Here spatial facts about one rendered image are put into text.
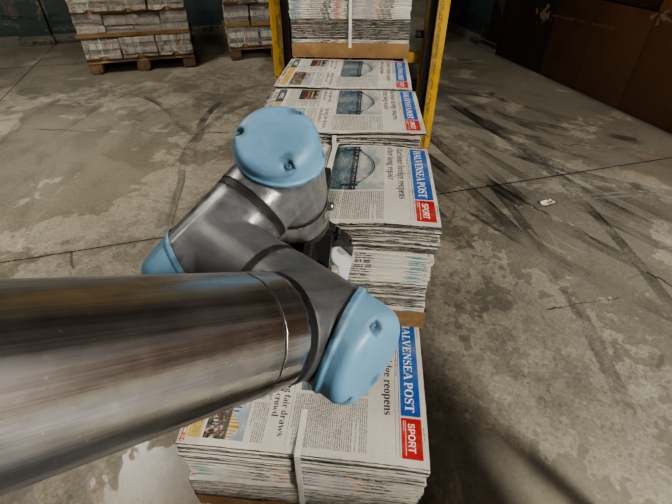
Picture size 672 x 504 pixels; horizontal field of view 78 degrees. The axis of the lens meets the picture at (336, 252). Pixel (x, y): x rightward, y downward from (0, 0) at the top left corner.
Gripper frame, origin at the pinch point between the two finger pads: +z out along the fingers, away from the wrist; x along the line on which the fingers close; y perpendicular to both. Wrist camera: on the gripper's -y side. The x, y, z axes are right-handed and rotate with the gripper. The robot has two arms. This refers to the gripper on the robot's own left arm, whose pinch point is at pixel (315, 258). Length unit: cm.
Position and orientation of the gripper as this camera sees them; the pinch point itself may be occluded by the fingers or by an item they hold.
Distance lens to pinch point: 68.2
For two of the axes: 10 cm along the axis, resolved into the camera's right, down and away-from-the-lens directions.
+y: -0.8, 9.3, -3.6
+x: 10.0, 0.6, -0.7
